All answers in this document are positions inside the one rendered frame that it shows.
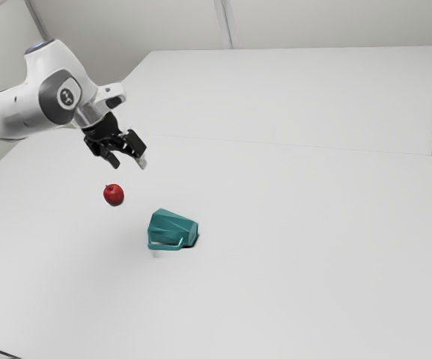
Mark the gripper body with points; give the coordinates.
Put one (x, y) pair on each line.
(103, 131)

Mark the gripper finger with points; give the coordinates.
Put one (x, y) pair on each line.
(137, 146)
(111, 158)

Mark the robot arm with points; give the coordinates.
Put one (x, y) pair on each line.
(21, 104)

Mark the teal faceted mug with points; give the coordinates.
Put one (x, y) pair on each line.
(170, 228)

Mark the red apple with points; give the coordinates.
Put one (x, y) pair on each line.
(113, 194)

